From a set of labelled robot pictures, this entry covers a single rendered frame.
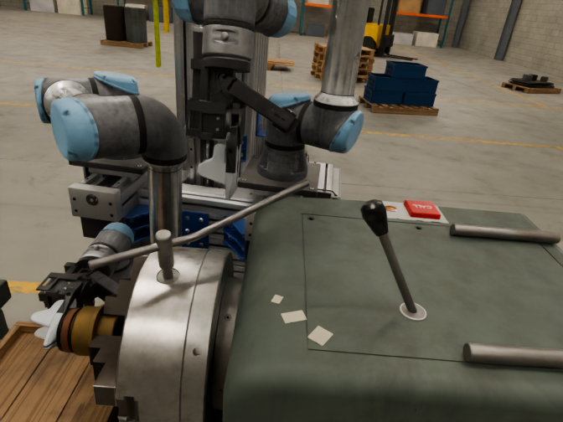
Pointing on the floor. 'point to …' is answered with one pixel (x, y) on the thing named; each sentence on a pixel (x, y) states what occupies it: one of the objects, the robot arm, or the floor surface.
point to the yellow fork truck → (382, 32)
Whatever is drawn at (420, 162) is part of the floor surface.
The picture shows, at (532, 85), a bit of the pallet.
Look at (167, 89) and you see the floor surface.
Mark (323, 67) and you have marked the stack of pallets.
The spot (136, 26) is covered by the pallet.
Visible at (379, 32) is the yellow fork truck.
